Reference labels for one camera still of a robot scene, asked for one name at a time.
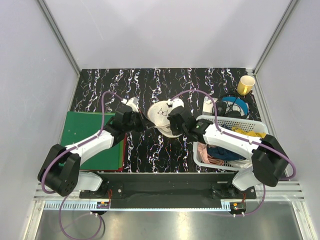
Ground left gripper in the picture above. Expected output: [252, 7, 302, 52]
[123, 109, 155, 133]

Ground white mesh laundry bag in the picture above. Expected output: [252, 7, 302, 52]
[147, 100, 182, 138]

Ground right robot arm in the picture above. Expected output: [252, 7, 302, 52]
[167, 104, 292, 199]

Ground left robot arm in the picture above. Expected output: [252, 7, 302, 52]
[37, 105, 155, 198]

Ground white plastic laundry basket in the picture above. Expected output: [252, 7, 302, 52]
[193, 116, 269, 171]

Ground red folder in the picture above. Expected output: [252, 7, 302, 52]
[117, 134, 127, 172]

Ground white packet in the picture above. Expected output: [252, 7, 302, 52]
[202, 96, 217, 116]

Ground pink garment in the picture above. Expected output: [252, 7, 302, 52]
[197, 142, 224, 166]

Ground navy blue garment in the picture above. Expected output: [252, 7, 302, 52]
[206, 145, 246, 161]

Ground blue tape roll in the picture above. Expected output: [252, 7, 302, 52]
[222, 96, 249, 115]

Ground green folder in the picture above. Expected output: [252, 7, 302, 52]
[60, 111, 119, 172]

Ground yellow mug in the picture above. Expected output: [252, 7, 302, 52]
[237, 75, 256, 96]

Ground yellow garment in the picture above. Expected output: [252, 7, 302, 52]
[231, 126, 267, 138]

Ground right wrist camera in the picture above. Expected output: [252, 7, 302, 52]
[166, 98, 184, 109]

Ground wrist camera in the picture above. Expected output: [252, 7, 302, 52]
[166, 98, 184, 109]
[121, 97, 139, 112]

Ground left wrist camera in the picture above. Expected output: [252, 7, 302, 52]
[121, 97, 139, 112]

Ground black headphones with cable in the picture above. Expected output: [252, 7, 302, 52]
[215, 92, 252, 119]

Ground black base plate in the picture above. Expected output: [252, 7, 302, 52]
[79, 173, 257, 211]

